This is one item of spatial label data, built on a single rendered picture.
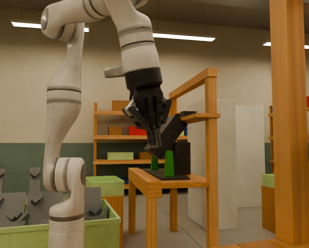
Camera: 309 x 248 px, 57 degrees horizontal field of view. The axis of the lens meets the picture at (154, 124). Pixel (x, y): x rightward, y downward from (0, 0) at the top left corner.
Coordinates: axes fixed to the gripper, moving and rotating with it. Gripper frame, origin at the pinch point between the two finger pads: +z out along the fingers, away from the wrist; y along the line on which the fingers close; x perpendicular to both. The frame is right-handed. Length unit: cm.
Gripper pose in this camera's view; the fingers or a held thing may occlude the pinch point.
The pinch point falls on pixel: (154, 138)
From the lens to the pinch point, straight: 59.8
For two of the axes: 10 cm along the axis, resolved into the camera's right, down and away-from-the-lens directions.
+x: -7.1, 0.7, 7.0
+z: 1.8, 9.8, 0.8
